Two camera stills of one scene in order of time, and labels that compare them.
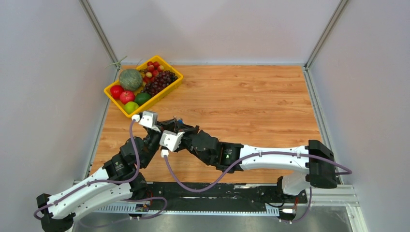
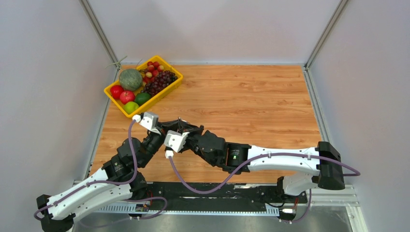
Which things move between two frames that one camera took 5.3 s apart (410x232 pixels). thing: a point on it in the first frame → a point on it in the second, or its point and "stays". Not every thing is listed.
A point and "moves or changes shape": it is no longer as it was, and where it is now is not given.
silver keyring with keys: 174,126 moves or changes shape
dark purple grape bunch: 164,79 stays
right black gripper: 187,130 stays
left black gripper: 168,124 stays
